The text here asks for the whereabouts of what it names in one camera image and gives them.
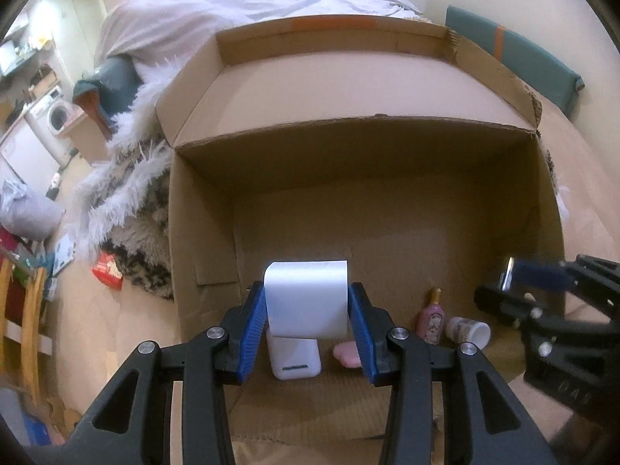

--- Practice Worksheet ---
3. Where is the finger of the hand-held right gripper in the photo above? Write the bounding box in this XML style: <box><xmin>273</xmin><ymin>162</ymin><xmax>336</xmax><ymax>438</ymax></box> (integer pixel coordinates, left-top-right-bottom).
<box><xmin>475</xmin><ymin>285</ymin><xmax>572</xmax><ymax>332</ymax></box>
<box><xmin>508</xmin><ymin>253</ymin><xmax>620</xmax><ymax>308</ymax></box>

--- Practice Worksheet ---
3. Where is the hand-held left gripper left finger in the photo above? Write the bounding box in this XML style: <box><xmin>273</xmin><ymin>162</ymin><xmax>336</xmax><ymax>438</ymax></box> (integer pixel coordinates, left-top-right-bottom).
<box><xmin>63</xmin><ymin>281</ymin><xmax>267</xmax><ymax>465</ymax></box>

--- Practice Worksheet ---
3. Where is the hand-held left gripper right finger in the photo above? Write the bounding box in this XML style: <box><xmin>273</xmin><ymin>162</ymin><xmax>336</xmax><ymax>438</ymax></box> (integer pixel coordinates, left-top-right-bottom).
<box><xmin>349</xmin><ymin>282</ymin><xmax>558</xmax><ymax>465</ymax></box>

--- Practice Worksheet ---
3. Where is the pink cloud-shaped keychain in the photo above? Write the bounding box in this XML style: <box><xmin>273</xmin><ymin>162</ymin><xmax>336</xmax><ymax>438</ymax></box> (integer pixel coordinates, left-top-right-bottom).
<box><xmin>333</xmin><ymin>341</ymin><xmax>364</xmax><ymax>368</ymax></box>

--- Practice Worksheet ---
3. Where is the small shiny metal object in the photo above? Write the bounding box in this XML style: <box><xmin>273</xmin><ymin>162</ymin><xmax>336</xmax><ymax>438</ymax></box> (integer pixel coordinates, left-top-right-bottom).
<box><xmin>500</xmin><ymin>256</ymin><xmax>517</xmax><ymax>292</ymax></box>

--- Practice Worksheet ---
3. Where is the small white jar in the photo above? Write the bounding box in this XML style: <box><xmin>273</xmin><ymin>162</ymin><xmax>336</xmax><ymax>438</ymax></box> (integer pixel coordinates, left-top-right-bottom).
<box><xmin>446</xmin><ymin>316</ymin><xmax>491</xmax><ymax>350</ymax></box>

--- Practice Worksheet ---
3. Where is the white earbuds case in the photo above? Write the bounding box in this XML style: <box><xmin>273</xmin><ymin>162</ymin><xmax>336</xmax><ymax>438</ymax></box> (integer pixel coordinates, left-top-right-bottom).
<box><xmin>266</xmin><ymin>334</ymin><xmax>321</xmax><ymax>379</ymax></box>

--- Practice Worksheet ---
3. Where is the white charger block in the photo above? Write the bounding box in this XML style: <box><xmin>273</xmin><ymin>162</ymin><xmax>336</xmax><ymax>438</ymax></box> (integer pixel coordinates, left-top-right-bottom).
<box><xmin>264</xmin><ymin>260</ymin><xmax>350</xmax><ymax>339</ymax></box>

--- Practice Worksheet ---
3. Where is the small pink perfume bottle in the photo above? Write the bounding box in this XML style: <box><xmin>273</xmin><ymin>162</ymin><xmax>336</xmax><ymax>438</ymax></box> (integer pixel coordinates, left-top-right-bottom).
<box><xmin>417</xmin><ymin>287</ymin><xmax>446</xmax><ymax>346</ymax></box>

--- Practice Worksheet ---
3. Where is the cardboard box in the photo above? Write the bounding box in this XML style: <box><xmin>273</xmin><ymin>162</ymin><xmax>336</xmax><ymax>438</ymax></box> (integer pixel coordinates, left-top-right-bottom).
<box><xmin>155</xmin><ymin>15</ymin><xmax>568</xmax><ymax>449</ymax></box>

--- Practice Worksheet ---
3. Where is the red gift box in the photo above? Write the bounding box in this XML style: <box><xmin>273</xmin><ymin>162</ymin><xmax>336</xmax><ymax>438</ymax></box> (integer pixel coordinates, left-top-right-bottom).
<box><xmin>92</xmin><ymin>252</ymin><xmax>124</xmax><ymax>291</ymax></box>

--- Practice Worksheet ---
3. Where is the fluffy leopard print blanket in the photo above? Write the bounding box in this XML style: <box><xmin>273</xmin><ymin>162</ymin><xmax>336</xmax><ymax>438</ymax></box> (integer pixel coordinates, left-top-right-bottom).
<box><xmin>68</xmin><ymin>60</ymin><xmax>572</xmax><ymax>301</ymax></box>

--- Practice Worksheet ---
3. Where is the blue bathroom scale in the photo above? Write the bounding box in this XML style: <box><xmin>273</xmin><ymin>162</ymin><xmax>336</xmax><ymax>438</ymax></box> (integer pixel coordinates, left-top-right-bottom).
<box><xmin>51</xmin><ymin>233</ymin><xmax>77</xmax><ymax>277</ymax></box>

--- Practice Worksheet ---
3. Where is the teal headboard cushion orange stripe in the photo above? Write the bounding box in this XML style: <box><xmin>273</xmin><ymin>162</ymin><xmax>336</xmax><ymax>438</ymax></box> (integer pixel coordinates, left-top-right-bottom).
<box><xmin>444</xmin><ymin>6</ymin><xmax>584</xmax><ymax>119</ymax></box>

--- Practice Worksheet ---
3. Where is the yellow wooden shelf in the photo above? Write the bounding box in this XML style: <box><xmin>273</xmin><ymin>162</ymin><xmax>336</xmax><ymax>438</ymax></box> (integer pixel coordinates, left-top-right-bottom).
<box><xmin>0</xmin><ymin>247</ymin><xmax>54</xmax><ymax>408</ymax></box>

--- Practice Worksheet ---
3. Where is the grey trash bag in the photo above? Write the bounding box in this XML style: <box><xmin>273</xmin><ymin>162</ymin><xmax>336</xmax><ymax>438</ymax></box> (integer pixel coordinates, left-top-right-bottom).
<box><xmin>0</xmin><ymin>180</ymin><xmax>66</xmax><ymax>240</ymax></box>

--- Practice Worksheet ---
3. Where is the wooden bedside cabinet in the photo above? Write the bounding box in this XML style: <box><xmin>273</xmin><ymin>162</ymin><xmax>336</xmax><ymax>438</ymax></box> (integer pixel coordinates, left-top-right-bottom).
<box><xmin>60</xmin><ymin>107</ymin><xmax>112</xmax><ymax>163</ymax></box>

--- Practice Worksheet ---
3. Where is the white kitchen counter cabinet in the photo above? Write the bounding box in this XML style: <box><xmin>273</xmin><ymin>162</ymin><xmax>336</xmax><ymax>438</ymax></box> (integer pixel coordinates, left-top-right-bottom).
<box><xmin>0</xmin><ymin>121</ymin><xmax>54</xmax><ymax>195</ymax></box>

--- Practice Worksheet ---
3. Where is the white washing machine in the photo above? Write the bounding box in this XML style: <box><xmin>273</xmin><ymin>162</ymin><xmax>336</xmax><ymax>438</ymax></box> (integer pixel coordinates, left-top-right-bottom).
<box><xmin>29</xmin><ymin>86</ymin><xmax>73</xmax><ymax>136</ymax></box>

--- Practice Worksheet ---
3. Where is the white duvet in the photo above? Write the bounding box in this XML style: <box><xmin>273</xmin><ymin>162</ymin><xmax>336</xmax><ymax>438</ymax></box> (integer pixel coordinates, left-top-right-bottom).
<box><xmin>94</xmin><ymin>0</ymin><xmax>429</xmax><ymax>88</ymax></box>

